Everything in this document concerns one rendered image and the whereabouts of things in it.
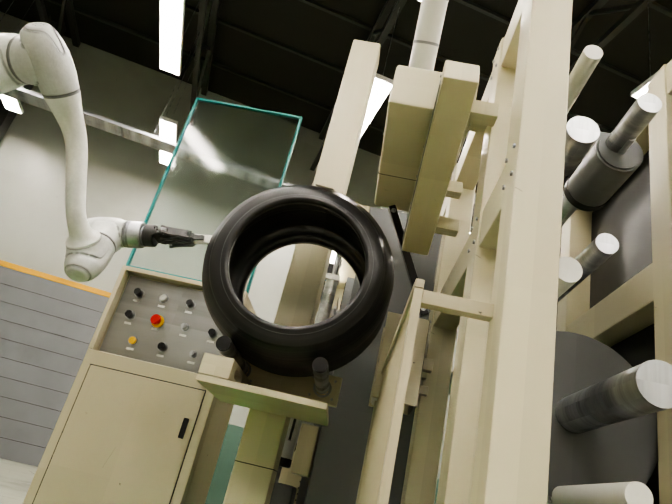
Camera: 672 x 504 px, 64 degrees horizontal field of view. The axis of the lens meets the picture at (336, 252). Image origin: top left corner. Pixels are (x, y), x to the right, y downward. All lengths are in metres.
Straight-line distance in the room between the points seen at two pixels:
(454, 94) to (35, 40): 1.12
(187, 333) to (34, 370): 8.53
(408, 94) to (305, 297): 0.81
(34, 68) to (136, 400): 1.22
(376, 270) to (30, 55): 1.11
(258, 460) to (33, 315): 9.31
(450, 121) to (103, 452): 1.68
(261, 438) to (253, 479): 0.12
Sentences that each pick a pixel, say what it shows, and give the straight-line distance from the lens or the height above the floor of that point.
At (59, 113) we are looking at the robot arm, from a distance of 1.75.
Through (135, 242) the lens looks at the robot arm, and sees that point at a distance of 1.86.
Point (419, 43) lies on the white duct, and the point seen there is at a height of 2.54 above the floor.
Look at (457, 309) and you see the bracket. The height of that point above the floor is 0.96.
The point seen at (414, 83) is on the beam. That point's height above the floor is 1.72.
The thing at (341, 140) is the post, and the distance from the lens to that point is 2.30.
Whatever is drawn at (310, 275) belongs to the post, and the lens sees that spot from 2.00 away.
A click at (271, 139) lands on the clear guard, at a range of 2.67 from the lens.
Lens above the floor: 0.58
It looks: 24 degrees up
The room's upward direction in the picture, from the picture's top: 14 degrees clockwise
